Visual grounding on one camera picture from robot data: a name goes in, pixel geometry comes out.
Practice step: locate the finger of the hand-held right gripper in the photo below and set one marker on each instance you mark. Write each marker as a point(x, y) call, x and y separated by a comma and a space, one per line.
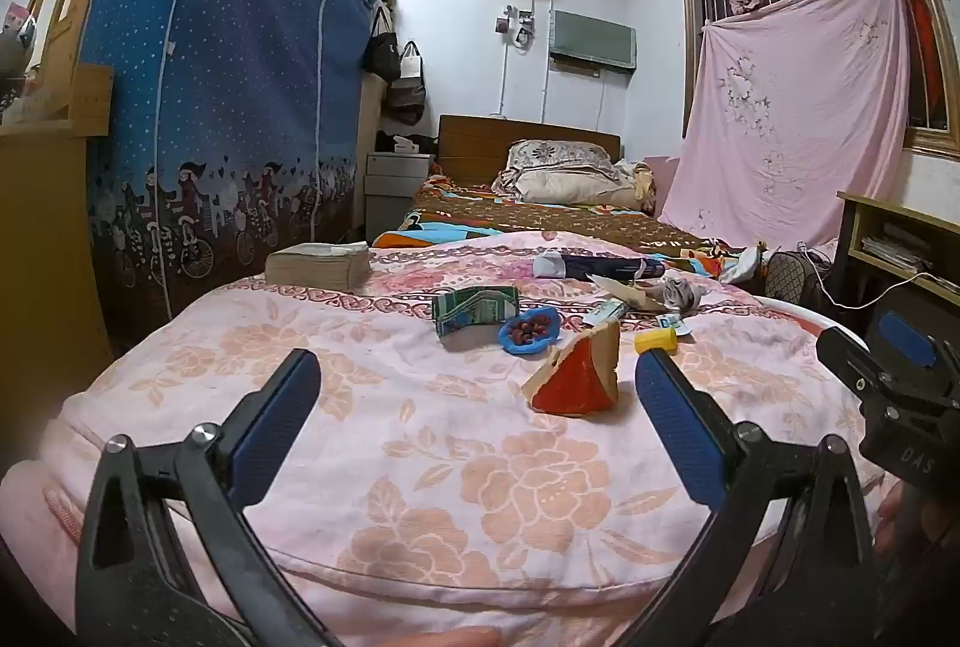
point(906, 338)
point(851, 358)

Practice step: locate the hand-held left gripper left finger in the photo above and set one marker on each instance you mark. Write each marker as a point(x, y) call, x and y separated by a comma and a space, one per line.
point(274, 426)

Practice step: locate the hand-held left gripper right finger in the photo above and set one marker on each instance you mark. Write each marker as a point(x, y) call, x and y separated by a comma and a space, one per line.
point(679, 426)

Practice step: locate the yellow plastic cap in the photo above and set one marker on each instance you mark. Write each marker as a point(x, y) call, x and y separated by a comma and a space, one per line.
point(654, 342)

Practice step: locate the torn red cardboard box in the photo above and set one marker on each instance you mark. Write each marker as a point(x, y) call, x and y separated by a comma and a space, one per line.
point(577, 385)

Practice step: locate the grey cloth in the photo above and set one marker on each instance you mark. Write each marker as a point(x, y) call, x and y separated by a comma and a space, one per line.
point(679, 295)

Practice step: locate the small white packet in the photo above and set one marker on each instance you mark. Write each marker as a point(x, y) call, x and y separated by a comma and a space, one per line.
point(604, 314)

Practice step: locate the beige paper wrapper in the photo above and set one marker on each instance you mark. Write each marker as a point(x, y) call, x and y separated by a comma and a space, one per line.
point(622, 292)

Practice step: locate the blue dish with red dates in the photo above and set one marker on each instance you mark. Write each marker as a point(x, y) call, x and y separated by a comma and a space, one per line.
point(529, 331)

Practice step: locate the dark blue sock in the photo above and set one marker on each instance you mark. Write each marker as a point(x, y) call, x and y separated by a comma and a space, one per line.
point(600, 265)

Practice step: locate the green carton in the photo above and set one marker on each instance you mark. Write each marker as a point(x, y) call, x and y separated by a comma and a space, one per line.
point(472, 310)

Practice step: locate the person's right hand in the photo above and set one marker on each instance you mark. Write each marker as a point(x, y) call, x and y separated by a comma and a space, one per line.
point(892, 527)

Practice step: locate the person's left hand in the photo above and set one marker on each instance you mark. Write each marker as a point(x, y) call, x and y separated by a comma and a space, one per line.
point(457, 638)

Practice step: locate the stack of papers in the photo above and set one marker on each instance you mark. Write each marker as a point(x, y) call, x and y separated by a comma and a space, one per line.
point(896, 246)

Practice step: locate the wooden desk with shelf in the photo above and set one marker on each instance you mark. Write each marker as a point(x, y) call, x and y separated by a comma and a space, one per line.
point(855, 227)

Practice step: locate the pink floral quilt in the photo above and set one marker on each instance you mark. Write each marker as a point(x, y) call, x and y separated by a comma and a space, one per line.
point(420, 467)

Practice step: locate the thick beige book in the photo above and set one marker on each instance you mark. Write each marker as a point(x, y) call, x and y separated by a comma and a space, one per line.
point(319, 265)

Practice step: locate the folded cream quilt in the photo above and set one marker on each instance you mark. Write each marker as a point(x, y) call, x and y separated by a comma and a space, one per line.
point(641, 186)

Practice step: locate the pink hanging sheet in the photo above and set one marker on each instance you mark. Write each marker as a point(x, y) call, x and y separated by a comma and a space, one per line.
point(795, 115)

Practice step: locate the colourful patterned bedspread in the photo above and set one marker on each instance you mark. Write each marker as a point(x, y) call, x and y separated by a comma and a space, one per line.
point(525, 220)

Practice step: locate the beige pillow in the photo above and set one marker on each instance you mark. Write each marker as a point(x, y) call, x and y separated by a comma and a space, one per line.
point(570, 188)

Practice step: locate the white drawer cabinet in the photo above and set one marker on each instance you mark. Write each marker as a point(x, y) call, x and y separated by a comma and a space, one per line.
point(397, 190)

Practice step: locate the wooden cabinet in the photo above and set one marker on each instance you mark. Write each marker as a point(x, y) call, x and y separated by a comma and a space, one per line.
point(45, 242)

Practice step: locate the red hanging cloth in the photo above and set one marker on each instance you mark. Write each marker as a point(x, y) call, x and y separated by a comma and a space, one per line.
point(921, 40)

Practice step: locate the tissue box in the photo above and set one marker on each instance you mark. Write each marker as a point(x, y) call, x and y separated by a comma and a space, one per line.
point(405, 145)

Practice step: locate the wooden headboard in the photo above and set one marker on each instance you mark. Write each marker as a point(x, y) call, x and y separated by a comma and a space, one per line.
point(472, 148)

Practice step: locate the grey tote bag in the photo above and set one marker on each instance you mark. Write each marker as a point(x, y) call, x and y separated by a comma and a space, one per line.
point(407, 96)

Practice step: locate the blue fabric wardrobe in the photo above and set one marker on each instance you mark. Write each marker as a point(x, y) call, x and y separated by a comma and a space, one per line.
point(225, 55)

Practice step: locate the black handbag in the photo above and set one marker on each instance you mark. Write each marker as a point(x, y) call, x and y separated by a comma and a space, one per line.
point(382, 55)

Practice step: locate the grey covered wall television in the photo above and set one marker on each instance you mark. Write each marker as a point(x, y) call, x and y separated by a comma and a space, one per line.
point(592, 38)

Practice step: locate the wall socket with plugs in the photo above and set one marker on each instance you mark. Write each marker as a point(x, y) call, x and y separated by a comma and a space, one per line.
point(517, 25)

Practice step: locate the wooden ladder frame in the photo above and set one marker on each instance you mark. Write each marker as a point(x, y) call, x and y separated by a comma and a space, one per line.
point(67, 17)

